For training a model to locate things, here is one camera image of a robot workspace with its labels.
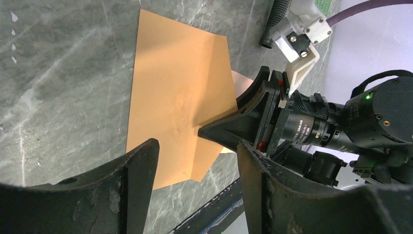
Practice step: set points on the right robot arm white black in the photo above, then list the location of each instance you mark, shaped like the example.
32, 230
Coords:
372, 132

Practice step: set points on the pink letter paper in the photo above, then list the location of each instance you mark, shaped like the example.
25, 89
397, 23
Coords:
241, 83

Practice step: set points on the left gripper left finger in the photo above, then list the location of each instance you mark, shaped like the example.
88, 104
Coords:
110, 199

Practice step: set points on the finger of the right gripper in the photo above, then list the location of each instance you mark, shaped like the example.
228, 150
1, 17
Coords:
253, 97
241, 125

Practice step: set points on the black foam tube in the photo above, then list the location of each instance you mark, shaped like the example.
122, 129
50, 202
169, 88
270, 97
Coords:
277, 14

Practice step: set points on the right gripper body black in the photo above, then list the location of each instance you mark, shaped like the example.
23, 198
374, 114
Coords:
307, 120

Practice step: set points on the green white small box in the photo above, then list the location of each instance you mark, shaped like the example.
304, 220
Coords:
323, 6

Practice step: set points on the brown paper envelope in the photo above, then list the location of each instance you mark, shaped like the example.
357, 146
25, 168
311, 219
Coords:
182, 81

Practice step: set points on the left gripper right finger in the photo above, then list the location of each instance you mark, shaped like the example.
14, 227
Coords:
279, 201

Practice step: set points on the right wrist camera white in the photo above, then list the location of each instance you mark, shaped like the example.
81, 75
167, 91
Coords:
303, 27

